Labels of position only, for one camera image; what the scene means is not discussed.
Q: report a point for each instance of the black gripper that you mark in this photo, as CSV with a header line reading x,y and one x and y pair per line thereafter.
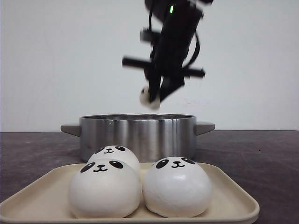
x,y
171,30

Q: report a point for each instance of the cream panda bun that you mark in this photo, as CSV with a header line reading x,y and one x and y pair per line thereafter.
x,y
145,99

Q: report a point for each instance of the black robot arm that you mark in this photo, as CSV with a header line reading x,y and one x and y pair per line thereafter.
x,y
165,71

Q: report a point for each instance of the stainless steel steamer pot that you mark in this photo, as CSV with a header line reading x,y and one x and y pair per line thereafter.
x,y
149,136

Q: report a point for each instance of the beige rectangular tray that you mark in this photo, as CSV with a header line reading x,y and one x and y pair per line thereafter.
x,y
45,202

